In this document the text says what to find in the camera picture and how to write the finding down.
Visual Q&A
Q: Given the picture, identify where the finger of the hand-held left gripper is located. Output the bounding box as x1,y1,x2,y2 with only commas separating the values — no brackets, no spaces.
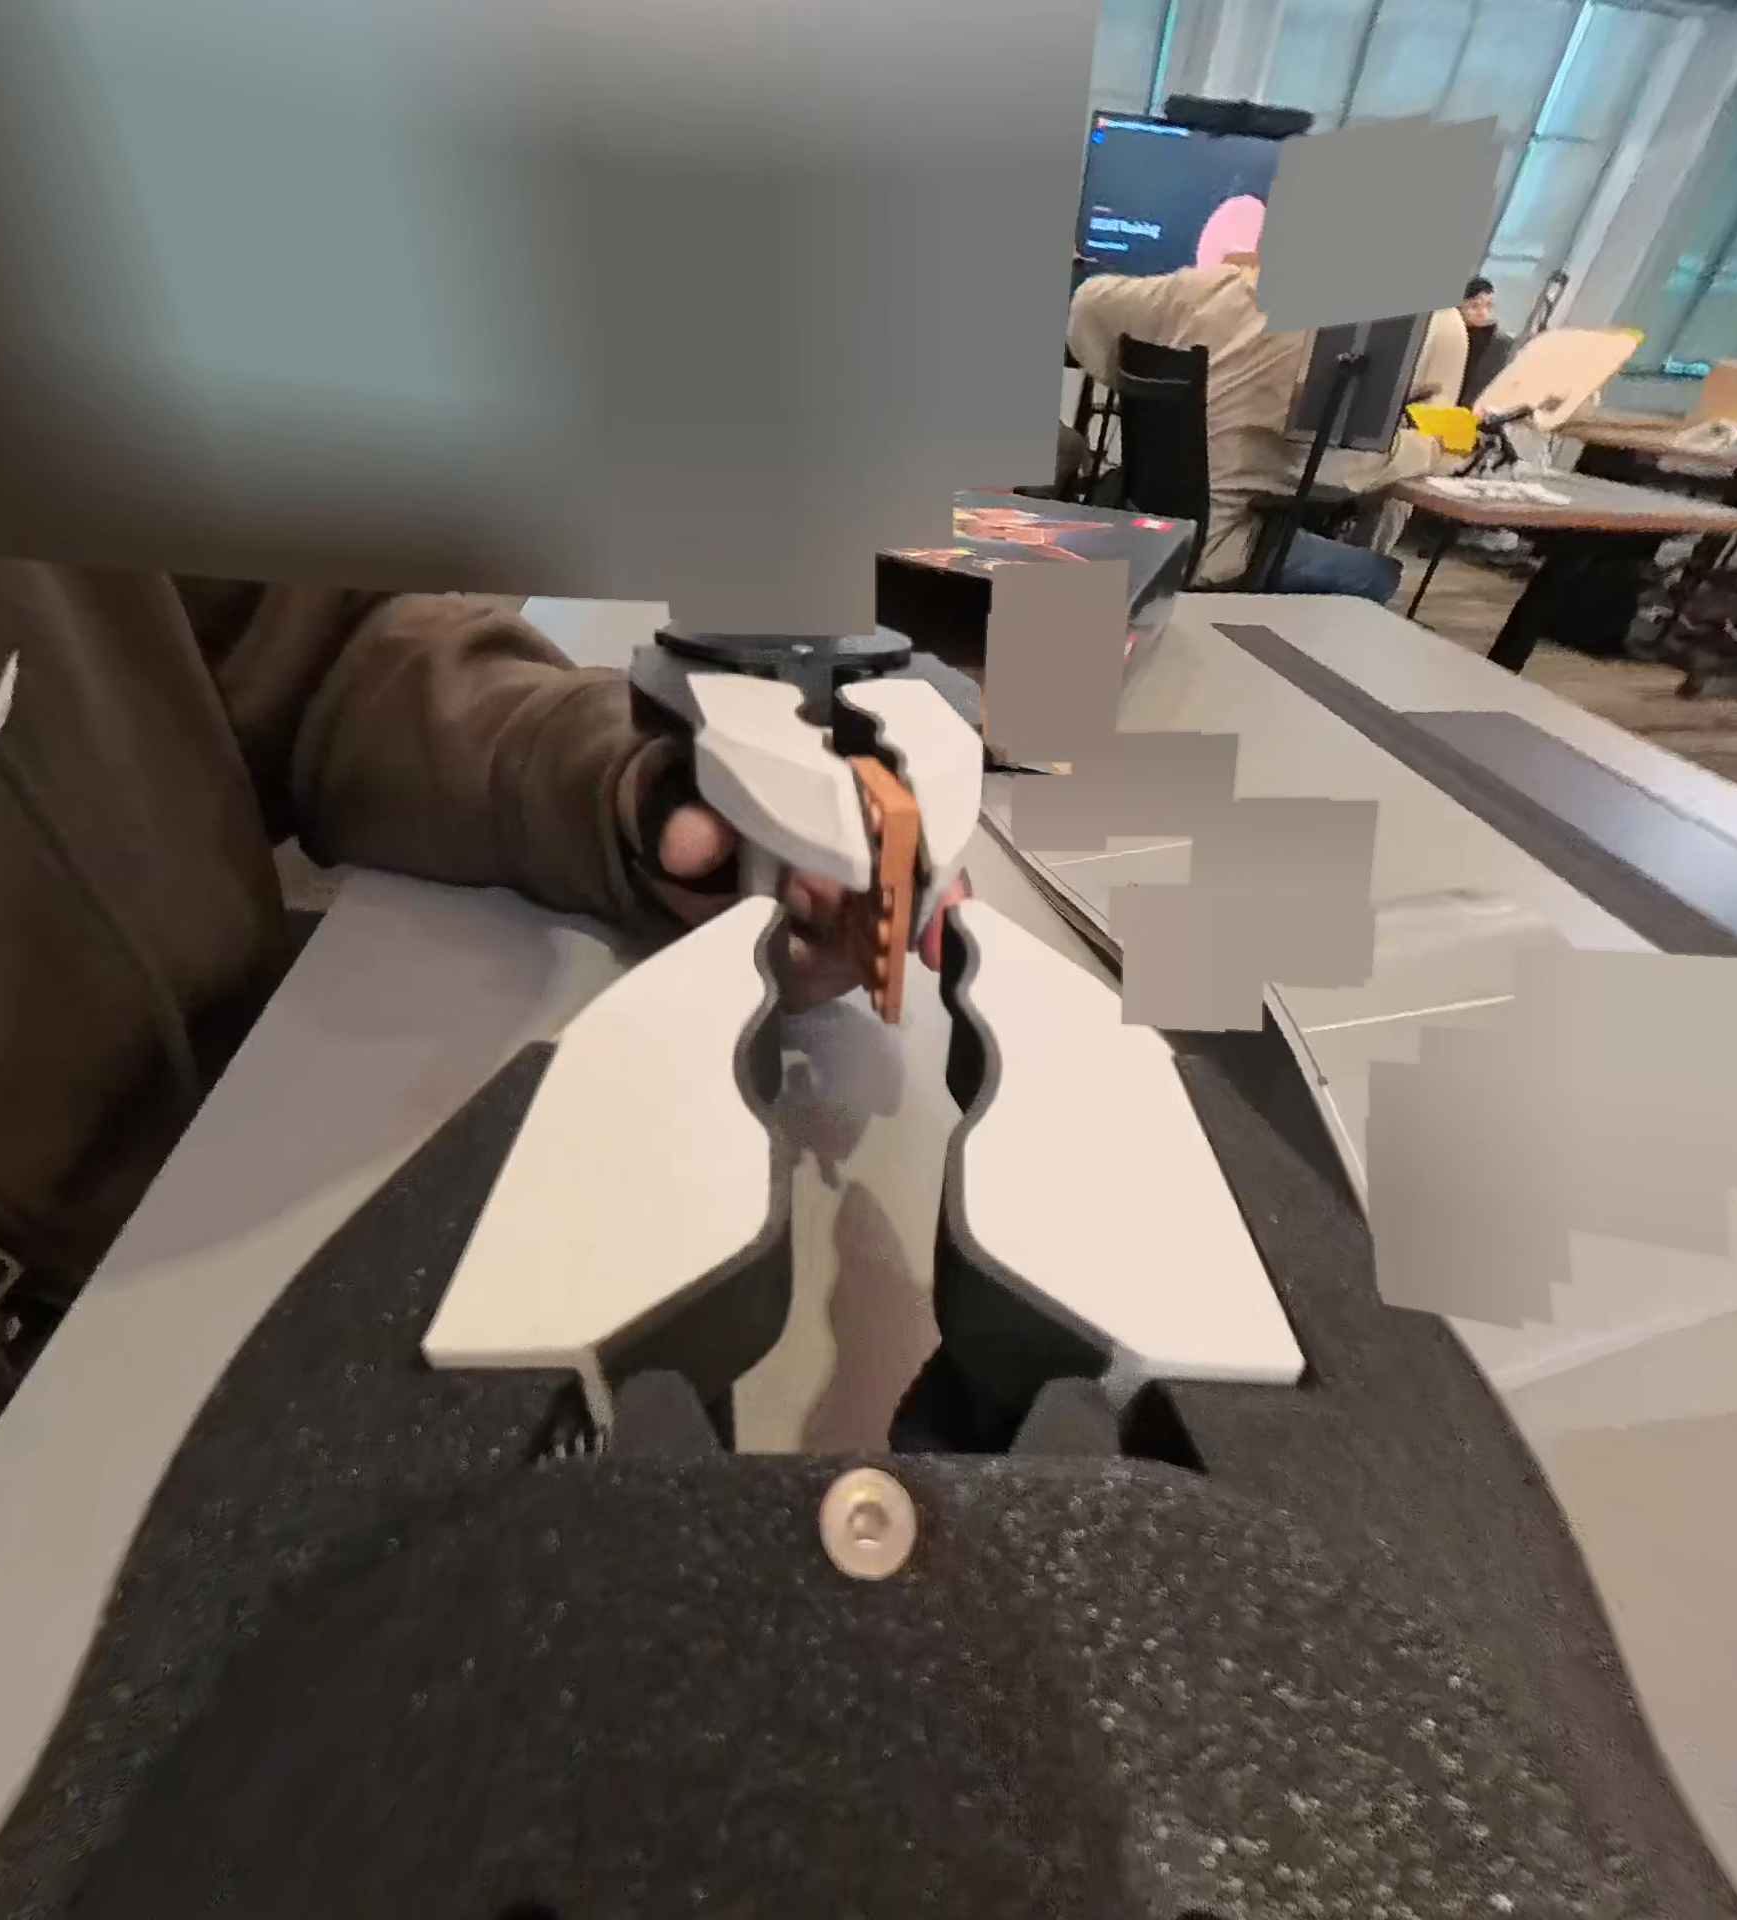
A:
834,683,986,936
686,671,879,903

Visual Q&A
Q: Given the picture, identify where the person's left hand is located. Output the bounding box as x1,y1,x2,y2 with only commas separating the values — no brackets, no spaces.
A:
647,781,948,1018

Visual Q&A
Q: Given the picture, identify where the black monitor on stand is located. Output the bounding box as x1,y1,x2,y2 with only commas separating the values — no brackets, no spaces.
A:
1291,312,1439,454

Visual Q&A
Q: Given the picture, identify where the large dark wall screen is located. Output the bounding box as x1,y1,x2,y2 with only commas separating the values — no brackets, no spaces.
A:
1075,103,1319,294

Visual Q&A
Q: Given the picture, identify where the open instruction booklet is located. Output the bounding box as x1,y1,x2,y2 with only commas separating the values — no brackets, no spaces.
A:
981,718,1737,1389

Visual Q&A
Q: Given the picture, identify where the dark toy set box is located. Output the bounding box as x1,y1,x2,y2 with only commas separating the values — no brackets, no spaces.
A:
875,487,1205,669

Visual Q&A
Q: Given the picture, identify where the square brown toy brick plate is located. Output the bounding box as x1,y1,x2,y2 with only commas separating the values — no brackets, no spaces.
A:
845,753,924,1028

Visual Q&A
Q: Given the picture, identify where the black office chair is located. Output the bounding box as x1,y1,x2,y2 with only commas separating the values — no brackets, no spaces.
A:
1110,332,1219,590

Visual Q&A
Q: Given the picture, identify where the grey office table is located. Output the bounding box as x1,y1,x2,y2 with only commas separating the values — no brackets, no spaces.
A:
1385,463,1737,677

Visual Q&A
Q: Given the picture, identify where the person's left forearm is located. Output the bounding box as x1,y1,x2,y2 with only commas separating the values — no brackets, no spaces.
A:
177,583,692,920

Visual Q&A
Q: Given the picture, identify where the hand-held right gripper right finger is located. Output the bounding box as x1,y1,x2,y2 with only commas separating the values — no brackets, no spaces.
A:
938,897,1311,1389

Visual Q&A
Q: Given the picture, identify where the tan wooden chair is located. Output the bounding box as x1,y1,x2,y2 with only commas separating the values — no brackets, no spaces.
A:
1476,328,1646,436

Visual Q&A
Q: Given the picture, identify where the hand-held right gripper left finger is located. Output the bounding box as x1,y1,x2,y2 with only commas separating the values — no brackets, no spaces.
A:
421,897,789,1372

